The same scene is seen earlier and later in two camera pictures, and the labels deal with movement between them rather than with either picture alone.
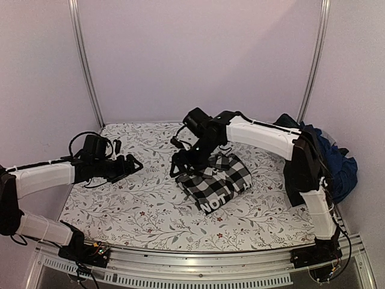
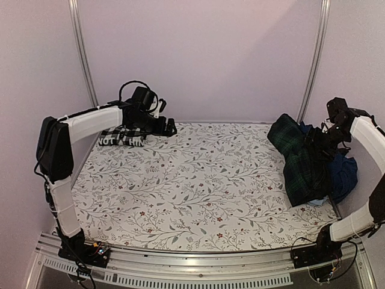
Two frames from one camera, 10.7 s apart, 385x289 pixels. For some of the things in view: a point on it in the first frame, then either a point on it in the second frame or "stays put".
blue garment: [341, 171] stays put
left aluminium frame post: [75, 19] stays put
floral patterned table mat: [144, 209] stays put
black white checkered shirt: [226, 177] to [121, 135]
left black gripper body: [113, 172] to [154, 129]
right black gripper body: [199, 158] to [328, 142]
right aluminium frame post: [325, 6] stays put
